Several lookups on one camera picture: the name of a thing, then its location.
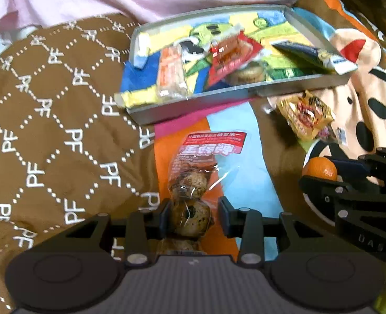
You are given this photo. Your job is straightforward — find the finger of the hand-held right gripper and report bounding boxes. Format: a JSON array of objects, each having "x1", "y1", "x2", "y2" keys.
[
  {"x1": 298, "y1": 175, "x2": 360, "y2": 218},
  {"x1": 330, "y1": 147, "x2": 386, "y2": 184}
]

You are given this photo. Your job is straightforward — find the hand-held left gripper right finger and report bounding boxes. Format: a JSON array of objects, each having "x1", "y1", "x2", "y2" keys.
[{"x1": 217, "y1": 196, "x2": 339, "y2": 266}]

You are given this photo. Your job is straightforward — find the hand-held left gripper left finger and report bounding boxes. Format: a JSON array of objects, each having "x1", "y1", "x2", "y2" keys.
[{"x1": 54, "y1": 199, "x2": 172, "y2": 267}]

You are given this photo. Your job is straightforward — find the small orange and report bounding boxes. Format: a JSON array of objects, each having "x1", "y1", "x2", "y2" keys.
[{"x1": 302, "y1": 157, "x2": 338, "y2": 182}]

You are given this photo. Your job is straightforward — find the red label egg packet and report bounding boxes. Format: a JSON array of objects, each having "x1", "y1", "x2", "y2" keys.
[{"x1": 160, "y1": 131, "x2": 247, "y2": 256}]

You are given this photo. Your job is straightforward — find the metal tray with cartoon lining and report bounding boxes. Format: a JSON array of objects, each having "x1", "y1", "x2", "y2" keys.
[{"x1": 124, "y1": 4, "x2": 354, "y2": 125}]

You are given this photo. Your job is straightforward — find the dark blue snack packet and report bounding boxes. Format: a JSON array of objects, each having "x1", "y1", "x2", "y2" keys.
[{"x1": 273, "y1": 41, "x2": 359, "y2": 74}]

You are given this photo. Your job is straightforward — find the yellow snack packet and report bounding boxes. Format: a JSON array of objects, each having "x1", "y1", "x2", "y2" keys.
[{"x1": 114, "y1": 85, "x2": 167, "y2": 108}]

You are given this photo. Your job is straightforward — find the small clear wrapped candy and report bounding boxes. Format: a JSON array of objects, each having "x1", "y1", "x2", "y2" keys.
[{"x1": 335, "y1": 127, "x2": 349, "y2": 146}]

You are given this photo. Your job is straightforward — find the gold red snack packet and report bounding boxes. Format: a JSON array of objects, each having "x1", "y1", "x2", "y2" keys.
[{"x1": 276, "y1": 90, "x2": 335, "y2": 141}]

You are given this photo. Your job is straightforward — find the cartoon printed blanket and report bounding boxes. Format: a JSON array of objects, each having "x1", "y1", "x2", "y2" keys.
[{"x1": 121, "y1": 0, "x2": 386, "y2": 314}]

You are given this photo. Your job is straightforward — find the clear wrapped round cookie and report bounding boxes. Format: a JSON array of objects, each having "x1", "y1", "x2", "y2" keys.
[{"x1": 229, "y1": 62, "x2": 265, "y2": 84}]

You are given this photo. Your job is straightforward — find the clear wrapped rice cracker bar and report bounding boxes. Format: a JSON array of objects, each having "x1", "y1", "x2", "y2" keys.
[{"x1": 157, "y1": 46, "x2": 188, "y2": 100}]

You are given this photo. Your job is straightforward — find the brown patterned quilt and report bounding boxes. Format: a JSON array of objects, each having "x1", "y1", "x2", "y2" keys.
[{"x1": 0, "y1": 13, "x2": 161, "y2": 314}]

